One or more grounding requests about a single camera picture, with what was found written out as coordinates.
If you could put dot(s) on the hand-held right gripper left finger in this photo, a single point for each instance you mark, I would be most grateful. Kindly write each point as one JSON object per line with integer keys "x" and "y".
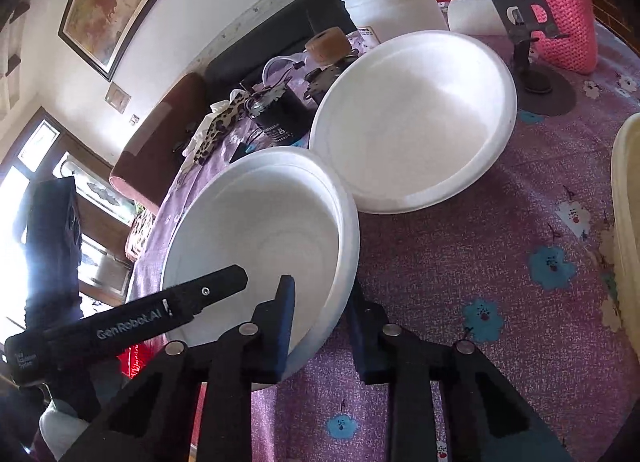
{"x": 281, "y": 327}

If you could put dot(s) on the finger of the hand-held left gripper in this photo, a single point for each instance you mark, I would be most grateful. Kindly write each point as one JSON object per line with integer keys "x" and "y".
{"x": 210, "y": 288}

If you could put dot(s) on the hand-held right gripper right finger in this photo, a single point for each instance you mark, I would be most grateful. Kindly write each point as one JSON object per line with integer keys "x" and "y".
{"x": 361, "y": 337}

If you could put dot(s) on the white foam bowl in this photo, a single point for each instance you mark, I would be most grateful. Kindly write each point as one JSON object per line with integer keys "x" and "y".
{"x": 415, "y": 117}
{"x": 270, "y": 227}

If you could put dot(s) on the cream plastic bowl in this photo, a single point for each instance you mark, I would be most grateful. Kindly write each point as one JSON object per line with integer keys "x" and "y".
{"x": 627, "y": 222}

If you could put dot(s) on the purple floral tablecloth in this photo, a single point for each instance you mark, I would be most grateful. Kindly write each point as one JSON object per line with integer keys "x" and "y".
{"x": 475, "y": 262}

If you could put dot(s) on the brown sofa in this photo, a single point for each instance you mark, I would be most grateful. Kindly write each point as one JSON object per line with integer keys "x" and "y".
{"x": 155, "y": 142}

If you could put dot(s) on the leopard print pouch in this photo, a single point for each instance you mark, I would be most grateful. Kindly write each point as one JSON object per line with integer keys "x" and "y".
{"x": 215, "y": 130}

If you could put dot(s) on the wooden glass door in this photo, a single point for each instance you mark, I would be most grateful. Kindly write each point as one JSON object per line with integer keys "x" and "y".
{"x": 45, "y": 167}

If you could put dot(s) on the clear plastic bag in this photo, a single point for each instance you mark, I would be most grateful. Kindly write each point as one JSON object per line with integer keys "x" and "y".
{"x": 280, "y": 70}

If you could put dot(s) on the black jar with cork lid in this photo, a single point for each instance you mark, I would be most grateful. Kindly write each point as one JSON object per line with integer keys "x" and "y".
{"x": 327, "y": 57}

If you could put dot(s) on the black phone stand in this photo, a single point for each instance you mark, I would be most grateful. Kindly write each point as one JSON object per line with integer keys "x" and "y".
{"x": 537, "y": 72}

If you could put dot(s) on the white plastic jar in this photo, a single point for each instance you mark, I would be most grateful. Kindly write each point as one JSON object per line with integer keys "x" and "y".
{"x": 395, "y": 5}

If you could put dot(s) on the white box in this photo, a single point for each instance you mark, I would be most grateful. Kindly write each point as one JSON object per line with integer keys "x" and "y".
{"x": 475, "y": 15}

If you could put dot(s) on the bottle in pink knit sleeve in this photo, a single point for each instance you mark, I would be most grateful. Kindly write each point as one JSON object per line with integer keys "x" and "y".
{"x": 567, "y": 7}

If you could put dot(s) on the wall socket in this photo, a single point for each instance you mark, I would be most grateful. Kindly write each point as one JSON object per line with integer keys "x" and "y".
{"x": 134, "y": 119}

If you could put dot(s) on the wall plaque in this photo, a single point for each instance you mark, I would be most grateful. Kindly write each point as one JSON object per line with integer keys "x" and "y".
{"x": 118, "y": 97}

